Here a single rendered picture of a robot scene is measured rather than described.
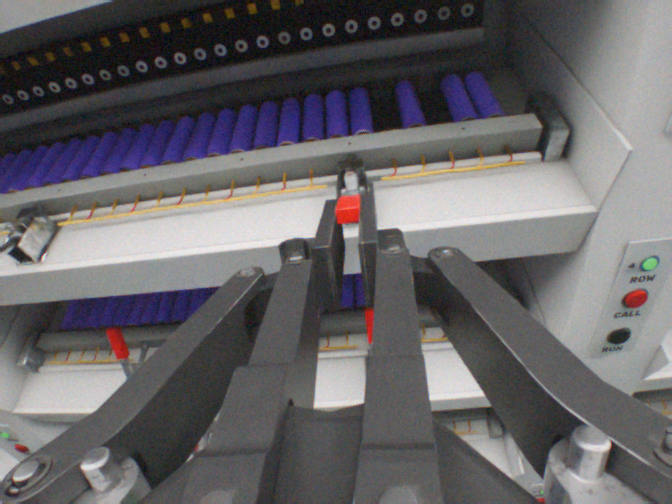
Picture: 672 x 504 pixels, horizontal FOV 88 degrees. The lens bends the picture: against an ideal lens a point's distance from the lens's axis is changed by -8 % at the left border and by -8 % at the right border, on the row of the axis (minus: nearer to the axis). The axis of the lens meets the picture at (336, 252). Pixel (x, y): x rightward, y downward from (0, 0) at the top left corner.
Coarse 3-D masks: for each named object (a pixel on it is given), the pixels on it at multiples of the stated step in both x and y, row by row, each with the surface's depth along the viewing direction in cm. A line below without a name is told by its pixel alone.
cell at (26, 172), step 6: (36, 150) 36; (42, 150) 36; (48, 150) 36; (36, 156) 35; (42, 156) 36; (30, 162) 35; (36, 162) 35; (24, 168) 34; (30, 168) 34; (18, 174) 34; (24, 174) 34; (30, 174) 34; (18, 180) 33; (24, 180) 33; (12, 186) 33; (18, 186) 33
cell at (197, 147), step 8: (200, 120) 33; (208, 120) 34; (200, 128) 33; (208, 128) 33; (192, 136) 32; (200, 136) 32; (208, 136) 33; (192, 144) 31; (200, 144) 31; (208, 144) 32; (192, 152) 31; (200, 152) 31
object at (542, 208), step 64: (256, 64) 35; (320, 64) 35; (512, 64) 34; (0, 128) 39; (576, 128) 25; (320, 192) 28; (384, 192) 27; (448, 192) 26; (512, 192) 25; (576, 192) 24; (64, 256) 29; (128, 256) 27; (192, 256) 27; (256, 256) 27; (512, 256) 27
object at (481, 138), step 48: (336, 144) 28; (384, 144) 27; (432, 144) 26; (480, 144) 27; (528, 144) 27; (48, 192) 30; (96, 192) 29; (144, 192) 30; (192, 192) 30; (288, 192) 28
